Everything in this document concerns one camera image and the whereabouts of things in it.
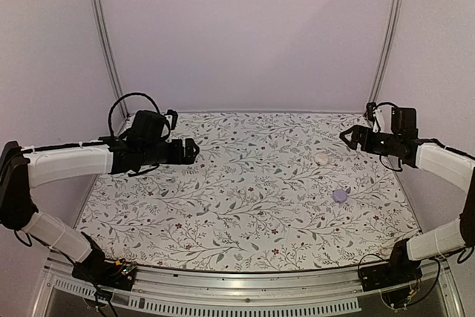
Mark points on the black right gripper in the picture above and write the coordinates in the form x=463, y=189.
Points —
x=358, y=131

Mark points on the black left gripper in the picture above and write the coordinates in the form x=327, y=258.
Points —
x=178, y=157

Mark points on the cream earbud charging case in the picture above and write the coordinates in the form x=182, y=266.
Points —
x=321, y=159

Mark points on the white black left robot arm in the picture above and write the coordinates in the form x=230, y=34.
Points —
x=141, y=148

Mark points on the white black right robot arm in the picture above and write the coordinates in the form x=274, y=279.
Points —
x=394, y=134

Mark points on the purple round case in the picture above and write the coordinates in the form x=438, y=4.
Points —
x=340, y=196

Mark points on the floral patterned table mat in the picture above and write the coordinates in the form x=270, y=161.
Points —
x=192, y=217

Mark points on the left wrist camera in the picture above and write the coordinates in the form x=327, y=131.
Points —
x=172, y=117

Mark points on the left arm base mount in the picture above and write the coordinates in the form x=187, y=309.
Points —
x=119, y=274

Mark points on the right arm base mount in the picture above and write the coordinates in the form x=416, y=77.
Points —
x=389, y=276

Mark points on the front aluminium rail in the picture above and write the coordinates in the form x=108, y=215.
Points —
x=172, y=292

